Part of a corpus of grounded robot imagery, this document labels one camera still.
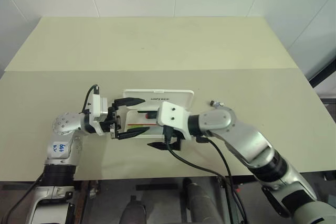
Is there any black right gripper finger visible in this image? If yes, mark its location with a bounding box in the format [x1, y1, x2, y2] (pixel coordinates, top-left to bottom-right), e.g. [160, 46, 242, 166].
[147, 141, 172, 152]

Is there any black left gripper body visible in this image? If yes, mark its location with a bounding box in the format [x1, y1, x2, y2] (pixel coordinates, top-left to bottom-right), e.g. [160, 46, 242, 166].
[99, 104, 123, 140]

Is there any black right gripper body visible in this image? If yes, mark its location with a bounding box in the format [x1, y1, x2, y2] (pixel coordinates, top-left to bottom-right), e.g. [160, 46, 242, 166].
[162, 126, 184, 152]

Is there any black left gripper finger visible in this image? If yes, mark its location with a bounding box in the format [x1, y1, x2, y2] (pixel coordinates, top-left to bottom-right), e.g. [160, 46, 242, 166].
[113, 97, 146, 108]
[116, 126, 151, 141]

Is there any white pen case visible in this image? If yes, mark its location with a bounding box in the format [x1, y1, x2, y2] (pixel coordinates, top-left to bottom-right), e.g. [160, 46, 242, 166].
[122, 88, 195, 140]

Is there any dark rounded grey shape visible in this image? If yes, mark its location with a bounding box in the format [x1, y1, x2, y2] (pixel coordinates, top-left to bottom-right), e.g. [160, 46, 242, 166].
[182, 177, 208, 224]
[120, 195, 146, 224]

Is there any rusty metal table leg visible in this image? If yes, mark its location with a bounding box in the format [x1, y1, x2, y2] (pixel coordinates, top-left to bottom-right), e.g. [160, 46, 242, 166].
[78, 179, 101, 224]

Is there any black metal bar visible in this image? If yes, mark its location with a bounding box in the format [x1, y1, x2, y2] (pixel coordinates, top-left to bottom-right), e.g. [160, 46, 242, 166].
[309, 60, 336, 89]

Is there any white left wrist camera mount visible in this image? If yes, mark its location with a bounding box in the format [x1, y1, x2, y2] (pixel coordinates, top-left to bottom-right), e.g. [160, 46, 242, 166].
[89, 93, 109, 124]

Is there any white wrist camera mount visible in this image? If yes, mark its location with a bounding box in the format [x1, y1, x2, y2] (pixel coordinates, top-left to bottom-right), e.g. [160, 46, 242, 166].
[89, 93, 109, 124]
[155, 102, 194, 141]

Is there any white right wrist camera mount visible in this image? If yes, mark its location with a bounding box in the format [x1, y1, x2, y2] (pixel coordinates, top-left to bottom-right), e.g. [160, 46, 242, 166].
[155, 102, 194, 141]

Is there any black metal table frame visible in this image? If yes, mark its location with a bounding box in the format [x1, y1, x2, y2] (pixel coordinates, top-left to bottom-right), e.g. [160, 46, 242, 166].
[135, 174, 336, 224]

